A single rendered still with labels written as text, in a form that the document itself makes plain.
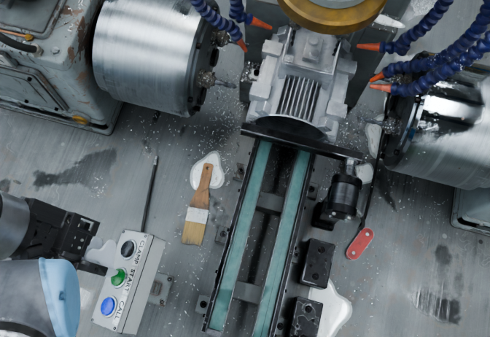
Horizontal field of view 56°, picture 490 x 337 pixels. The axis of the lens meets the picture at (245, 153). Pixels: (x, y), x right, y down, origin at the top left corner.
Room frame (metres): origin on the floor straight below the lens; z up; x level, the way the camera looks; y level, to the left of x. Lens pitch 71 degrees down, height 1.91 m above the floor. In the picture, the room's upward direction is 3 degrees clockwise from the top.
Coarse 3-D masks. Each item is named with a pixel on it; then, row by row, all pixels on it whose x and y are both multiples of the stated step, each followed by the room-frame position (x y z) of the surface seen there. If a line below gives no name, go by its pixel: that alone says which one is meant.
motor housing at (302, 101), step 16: (272, 64) 0.48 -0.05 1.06; (336, 64) 0.49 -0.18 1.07; (272, 80) 0.44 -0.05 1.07; (288, 80) 0.43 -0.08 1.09; (336, 80) 0.45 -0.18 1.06; (272, 96) 0.40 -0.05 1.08; (288, 96) 0.40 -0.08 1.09; (304, 96) 0.39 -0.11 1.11; (320, 96) 0.41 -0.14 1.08; (336, 96) 0.42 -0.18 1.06; (272, 112) 0.37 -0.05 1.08; (288, 112) 0.36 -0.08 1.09; (304, 112) 0.36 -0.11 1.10; (320, 112) 0.37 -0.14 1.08; (272, 128) 0.39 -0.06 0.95; (288, 128) 0.39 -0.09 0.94; (304, 128) 0.39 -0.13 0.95; (336, 128) 0.35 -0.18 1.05
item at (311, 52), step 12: (288, 36) 0.50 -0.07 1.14; (300, 36) 0.52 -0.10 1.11; (312, 36) 0.51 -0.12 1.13; (324, 36) 0.52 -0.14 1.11; (288, 48) 0.49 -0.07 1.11; (300, 48) 0.49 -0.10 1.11; (312, 48) 0.49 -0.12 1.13; (324, 48) 0.50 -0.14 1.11; (300, 60) 0.47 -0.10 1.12; (312, 60) 0.46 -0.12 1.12; (324, 60) 0.47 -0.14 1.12; (336, 60) 0.45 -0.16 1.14; (288, 72) 0.44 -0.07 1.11; (300, 72) 0.43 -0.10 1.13; (312, 72) 0.43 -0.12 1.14; (324, 72) 0.43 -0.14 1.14; (324, 84) 0.42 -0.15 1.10
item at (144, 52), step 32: (128, 0) 0.54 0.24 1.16; (160, 0) 0.55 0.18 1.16; (96, 32) 0.48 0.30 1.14; (128, 32) 0.48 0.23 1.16; (160, 32) 0.48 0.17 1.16; (192, 32) 0.48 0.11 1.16; (224, 32) 0.54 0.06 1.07; (96, 64) 0.44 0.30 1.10; (128, 64) 0.43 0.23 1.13; (160, 64) 0.43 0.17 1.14; (192, 64) 0.44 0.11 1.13; (128, 96) 0.40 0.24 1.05; (160, 96) 0.39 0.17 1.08; (192, 96) 0.40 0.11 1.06
